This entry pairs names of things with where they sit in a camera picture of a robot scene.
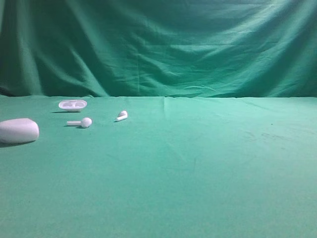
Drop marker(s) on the green backdrop cloth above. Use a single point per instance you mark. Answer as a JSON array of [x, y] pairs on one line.
[[148, 48]]

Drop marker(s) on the white bluetooth earbud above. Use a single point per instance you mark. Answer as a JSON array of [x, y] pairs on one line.
[[122, 116]]

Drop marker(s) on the white earbud case lid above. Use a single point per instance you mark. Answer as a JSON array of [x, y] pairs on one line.
[[15, 131]]

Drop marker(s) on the white earbud case tray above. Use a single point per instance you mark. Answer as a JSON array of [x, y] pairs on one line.
[[72, 105]]

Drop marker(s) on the white earbud near case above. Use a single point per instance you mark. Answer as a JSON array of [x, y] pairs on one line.
[[84, 123]]

